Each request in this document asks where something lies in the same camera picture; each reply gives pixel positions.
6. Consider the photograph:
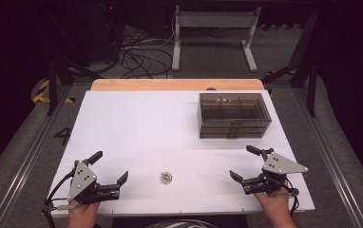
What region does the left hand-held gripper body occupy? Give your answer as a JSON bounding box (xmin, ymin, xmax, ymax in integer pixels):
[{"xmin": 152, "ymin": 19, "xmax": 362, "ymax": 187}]
[{"xmin": 67, "ymin": 160, "xmax": 121, "ymax": 205}]

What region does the white metal stand frame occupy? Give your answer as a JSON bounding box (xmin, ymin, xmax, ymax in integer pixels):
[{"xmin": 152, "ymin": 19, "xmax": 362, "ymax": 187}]
[{"xmin": 171, "ymin": 4, "xmax": 262, "ymax": 73}]

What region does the person's right hand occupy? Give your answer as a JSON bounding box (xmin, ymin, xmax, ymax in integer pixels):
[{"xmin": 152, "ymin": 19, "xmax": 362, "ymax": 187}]
[{"xmin": 254, "ymin": 180, "xmax": 298, "ymax": 228}]

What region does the tangle of black floor cables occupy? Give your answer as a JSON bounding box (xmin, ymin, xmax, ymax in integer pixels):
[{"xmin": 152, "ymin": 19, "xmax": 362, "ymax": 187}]
[{"xmin": 117, "ymin": 27, "xmax": 175, "ymax": 80}]

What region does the person's left hand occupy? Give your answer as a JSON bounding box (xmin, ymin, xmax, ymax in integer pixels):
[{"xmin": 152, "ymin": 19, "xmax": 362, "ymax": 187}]
[{"xmin": 67, "ymin": 199, "xmax": 102, "ymax": 228}]

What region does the transparent compartment drawer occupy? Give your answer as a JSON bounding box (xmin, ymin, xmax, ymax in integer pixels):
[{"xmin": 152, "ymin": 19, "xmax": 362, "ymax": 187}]
[{"xmin": 199, "ymin": 125, "xmax": 269, "ymax": 134}]

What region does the black equipment with red light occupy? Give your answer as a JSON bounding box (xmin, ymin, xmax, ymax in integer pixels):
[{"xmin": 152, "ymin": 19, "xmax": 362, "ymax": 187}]
[{"xmin": 84, "ymin": 2, "xmax": 124, "ymax": 63}]

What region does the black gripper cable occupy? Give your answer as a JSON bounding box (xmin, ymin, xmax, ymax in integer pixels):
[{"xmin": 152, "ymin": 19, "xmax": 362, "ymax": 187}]
[
  {"xmin": 41, "ymin": 169, "xmax": 78, "ymax": 228},
  {"xmin": 273, "ymin": 177, "xmax": 301, "ymax": 217}
]

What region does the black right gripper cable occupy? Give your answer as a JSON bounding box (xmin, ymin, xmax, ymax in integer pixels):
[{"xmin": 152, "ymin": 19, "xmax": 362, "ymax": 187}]
[{"xmin": 273, "ymin": 177, "xmax": 301, "ymax": 217}]

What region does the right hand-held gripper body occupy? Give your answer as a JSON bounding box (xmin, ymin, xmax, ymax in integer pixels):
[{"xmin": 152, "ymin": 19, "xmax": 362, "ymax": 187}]
[{"xmin": 241, "ymin": 151, "xmax": 310, "ymax": 196}]

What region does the black metal stand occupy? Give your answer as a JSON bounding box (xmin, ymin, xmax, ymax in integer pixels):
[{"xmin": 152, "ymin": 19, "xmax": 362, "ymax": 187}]
[
  {"xmin": 260, "ymin": 8, "xmax": 321, "ymax": 118},
  {"xmin": 45, "ymin": 55, "xmax": 105, "ymax": 117}
]

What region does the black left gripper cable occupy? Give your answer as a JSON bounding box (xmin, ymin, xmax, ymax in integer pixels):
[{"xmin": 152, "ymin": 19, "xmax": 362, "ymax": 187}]
[{"xmin": 41, "ymin": 169, "xmax": 78, "ymax": 228}]

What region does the person's dark clothing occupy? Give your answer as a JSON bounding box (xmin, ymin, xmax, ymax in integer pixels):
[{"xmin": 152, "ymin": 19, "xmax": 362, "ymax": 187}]
[{"xmin": 110, "ymin": 214, "xmax": 250, "ymax": 228}]

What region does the white table board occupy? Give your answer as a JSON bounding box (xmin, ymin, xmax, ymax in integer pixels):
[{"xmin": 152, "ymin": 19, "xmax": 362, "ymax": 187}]
[{"xmin": 48, "ymin": 89, "xmax": 316, "ymax": 217}]

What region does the wooden table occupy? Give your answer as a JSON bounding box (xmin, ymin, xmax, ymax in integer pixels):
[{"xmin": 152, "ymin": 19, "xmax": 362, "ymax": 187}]
[{"xmin": 90, "ymin": 78, "xmax": 265, "ymax": 92}]

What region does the aluminium floor rail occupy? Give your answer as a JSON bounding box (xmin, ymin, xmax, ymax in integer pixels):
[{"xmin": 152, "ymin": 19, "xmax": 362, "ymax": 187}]
[
  {"xmin": 292, "ymin": 87, "xmax": 363, "ymax": 228},
  {"xmin": 0, "ymin": 85, "xmax": 76, "ymax": 228}
]

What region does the smoky transparent drawer box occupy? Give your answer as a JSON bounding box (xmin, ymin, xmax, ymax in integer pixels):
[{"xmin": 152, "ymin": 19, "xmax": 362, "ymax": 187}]
[{"xmin": 197, "ymin": 92, "xmax": 273, "ymax": 140}]

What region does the small silver green ring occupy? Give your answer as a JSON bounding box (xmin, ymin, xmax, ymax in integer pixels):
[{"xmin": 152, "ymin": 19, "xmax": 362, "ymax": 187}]
[{"xmin": 161, "ymin": 171, "xmax": 173, "ymax": 185}]

